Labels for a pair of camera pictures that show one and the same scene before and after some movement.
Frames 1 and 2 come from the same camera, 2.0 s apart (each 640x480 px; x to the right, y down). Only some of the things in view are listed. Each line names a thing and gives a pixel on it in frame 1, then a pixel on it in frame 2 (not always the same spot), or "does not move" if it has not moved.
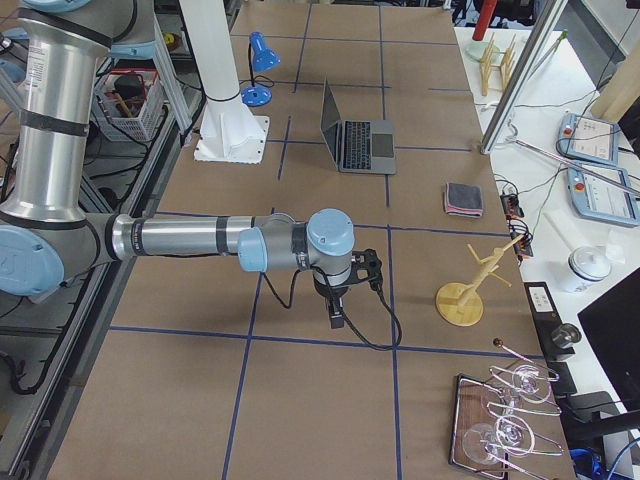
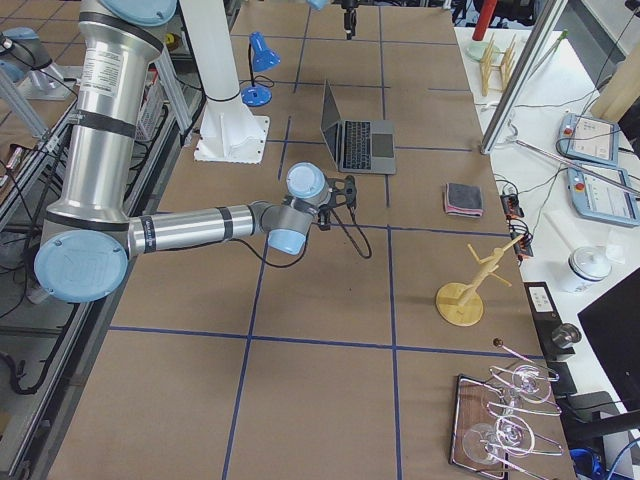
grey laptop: (359, 146) does not move
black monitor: (612, 323) does not move
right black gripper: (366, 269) -> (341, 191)
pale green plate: (477, 49) does not move
